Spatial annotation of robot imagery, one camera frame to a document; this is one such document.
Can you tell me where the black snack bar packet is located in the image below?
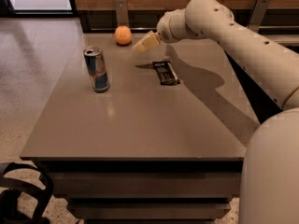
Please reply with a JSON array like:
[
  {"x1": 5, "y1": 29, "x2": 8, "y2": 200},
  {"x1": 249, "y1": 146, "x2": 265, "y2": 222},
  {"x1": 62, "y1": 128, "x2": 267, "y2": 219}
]
[{"x1": 152, "y1": 61, "x2": 180, "y2": 86}]

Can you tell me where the blue silver drink can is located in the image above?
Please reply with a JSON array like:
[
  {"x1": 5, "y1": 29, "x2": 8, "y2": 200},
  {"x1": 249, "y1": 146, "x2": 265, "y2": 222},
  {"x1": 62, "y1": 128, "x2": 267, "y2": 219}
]
[{"x1": 83, "y1": 46, "x2": 109, "y2": 93}]

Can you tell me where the orange fruit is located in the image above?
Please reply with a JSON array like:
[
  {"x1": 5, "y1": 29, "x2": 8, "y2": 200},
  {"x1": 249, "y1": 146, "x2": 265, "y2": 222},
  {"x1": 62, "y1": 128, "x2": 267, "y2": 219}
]
[{"x1": 114, "y1": 26, "x2": 132, "y2": 45}]

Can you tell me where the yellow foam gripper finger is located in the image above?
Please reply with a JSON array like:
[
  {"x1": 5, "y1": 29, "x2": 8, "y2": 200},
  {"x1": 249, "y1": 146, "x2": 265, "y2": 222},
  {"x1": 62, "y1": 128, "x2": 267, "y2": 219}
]
[{"x1": 133, "y1": 31, "x2": 161, "y2": 52}]

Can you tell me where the left metal wall bracket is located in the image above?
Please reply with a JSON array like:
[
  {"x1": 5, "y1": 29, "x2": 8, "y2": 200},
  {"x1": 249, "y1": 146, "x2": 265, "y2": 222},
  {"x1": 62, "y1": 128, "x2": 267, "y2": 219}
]
[{"x1": 114, "y1": 0, "x2": 129, "y2": 26}]

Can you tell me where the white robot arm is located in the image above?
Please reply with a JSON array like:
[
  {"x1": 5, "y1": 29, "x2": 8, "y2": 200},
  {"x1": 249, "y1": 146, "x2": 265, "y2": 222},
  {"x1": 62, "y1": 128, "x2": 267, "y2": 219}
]
[{"x1": 134, "y1": 0, "x2": 299, "y2": 224}]

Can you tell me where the metal wall bracket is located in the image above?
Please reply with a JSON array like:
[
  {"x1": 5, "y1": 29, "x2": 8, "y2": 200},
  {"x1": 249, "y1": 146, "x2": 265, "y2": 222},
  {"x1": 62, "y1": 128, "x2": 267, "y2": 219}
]
[
  {"x1": 114, "y1": 0, "x2": 129, "y2": 26},
  {"x1": 247, "y1": 0, "x2": 271, "y2": 33}
]

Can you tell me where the grey low shelf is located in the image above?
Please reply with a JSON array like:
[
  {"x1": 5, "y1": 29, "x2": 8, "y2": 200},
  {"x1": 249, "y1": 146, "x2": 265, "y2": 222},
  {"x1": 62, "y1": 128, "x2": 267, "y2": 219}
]
[{"x1": 266, "y1": 35, "x2": 299, "y2": 47}]

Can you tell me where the grey drawer cabinet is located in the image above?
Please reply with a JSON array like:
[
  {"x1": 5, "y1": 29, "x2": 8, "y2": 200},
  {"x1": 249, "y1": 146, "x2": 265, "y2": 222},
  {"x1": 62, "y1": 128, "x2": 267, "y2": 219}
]
[{"x1": 21, "y1": 35, "x2": 258, "y2": 224}]

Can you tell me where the right metal wall bracket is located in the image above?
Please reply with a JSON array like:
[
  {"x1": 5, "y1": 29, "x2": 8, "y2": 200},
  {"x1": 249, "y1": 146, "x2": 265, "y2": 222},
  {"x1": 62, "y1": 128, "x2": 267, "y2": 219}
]
[{"x1": 247, "y1": 0, "x2": 271, "y2": 33}]

